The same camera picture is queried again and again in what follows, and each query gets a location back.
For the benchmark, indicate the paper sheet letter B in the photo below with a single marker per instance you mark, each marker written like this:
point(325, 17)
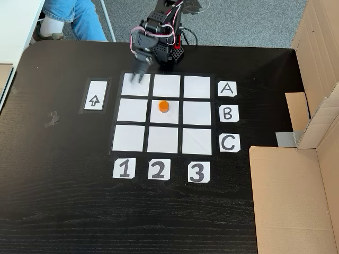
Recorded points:
point(228, 113)

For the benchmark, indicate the brown cardboard screen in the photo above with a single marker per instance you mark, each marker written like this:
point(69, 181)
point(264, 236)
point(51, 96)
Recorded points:
point(286, 198)

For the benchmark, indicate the round orange token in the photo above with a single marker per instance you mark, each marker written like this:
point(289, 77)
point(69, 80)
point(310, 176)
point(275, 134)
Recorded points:
point(163, 106)

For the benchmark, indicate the white nine-square grid sheet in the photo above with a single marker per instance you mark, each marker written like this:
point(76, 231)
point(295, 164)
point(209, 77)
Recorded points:
point(164, 132)

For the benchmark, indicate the paper sheet number 3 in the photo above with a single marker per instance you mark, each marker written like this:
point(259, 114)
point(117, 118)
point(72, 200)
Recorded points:
point(198, 172)

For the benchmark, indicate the paper sheet number 1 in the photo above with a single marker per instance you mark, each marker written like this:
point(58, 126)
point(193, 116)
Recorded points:
point(124, 168)

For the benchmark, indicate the white desk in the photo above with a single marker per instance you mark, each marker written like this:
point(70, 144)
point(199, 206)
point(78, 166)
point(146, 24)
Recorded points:
point(16, 26)

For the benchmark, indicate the paper sheet letter C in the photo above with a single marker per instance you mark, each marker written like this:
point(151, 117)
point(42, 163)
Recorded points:
point(229, 143)

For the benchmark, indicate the clear tape scraps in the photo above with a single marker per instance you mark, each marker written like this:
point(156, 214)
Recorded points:
point(53, 118)

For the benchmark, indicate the arrow paper sheet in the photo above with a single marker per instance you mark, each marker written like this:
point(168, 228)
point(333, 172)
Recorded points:
point(94, 101)

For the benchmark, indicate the paper sheet letter A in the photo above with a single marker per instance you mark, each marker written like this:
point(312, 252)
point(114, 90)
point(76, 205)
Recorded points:
point(227, 89)

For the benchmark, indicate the grey duct tape strip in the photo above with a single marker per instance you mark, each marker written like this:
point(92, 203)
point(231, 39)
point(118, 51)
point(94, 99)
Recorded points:
point(287, 139)

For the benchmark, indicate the black floor tape patch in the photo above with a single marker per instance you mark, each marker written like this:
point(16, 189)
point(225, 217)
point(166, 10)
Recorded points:
point(193, 6)

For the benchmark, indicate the white metal leg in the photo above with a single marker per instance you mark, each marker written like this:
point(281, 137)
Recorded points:
point(108, 21)

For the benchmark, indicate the paper sheet number 2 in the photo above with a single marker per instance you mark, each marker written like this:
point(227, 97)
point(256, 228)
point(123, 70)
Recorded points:
point(159, 169)

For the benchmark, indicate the seated person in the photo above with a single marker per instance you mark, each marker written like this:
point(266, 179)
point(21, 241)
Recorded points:
point(82, 18)

